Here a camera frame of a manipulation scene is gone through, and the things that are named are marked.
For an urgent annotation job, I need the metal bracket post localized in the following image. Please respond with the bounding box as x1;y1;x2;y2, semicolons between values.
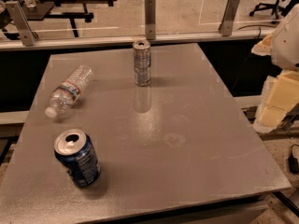
145;0;156;40
219;0;240;36
6;1;36;46

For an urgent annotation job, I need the dark background table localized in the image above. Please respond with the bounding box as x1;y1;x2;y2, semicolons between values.
21;0;117;37

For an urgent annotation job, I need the black power adapter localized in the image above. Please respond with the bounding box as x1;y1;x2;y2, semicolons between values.
288;144;299;175

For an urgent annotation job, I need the right metal bracket post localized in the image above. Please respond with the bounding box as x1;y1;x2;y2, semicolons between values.
219;0;240;36

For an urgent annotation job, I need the tall silver drink can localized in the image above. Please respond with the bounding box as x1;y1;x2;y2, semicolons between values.
133;40;151;87

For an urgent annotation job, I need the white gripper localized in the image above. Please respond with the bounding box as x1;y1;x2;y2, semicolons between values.
251;5;299;133

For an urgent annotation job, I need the black cable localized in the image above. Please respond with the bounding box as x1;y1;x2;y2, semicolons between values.
236;23;278;42

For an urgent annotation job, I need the blue soda can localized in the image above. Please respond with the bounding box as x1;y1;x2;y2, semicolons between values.
53;129;101;188

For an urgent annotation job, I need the clear plastic water bottle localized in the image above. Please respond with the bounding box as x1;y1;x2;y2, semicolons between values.
45;65;93;118

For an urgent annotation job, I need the left metal bracket post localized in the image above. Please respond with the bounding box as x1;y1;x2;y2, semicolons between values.
6;1;36;46

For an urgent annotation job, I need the middle metal bracket post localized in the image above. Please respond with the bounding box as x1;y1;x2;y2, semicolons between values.
145;0;156;40

